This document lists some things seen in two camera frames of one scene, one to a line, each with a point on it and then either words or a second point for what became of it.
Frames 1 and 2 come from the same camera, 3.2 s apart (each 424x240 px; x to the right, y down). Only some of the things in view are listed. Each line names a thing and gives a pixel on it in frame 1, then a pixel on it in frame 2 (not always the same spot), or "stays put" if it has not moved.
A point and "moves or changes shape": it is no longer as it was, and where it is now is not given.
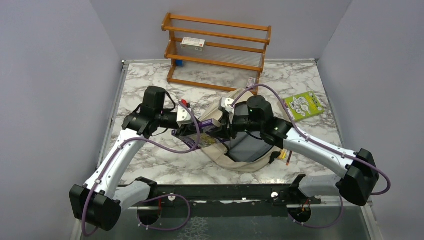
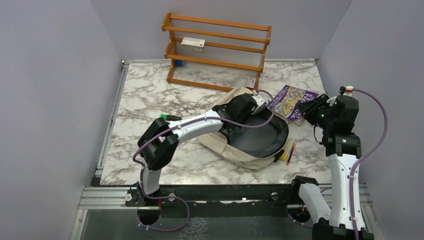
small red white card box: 251,82 stays put
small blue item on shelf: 179,63 stays put
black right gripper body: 240,123 → 319,112
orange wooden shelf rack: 214,53 stays put
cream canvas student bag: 244,153 moves or changes shape
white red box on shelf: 193,44 stays put
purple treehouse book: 208,136 → 284,104
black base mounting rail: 224,201 stays put
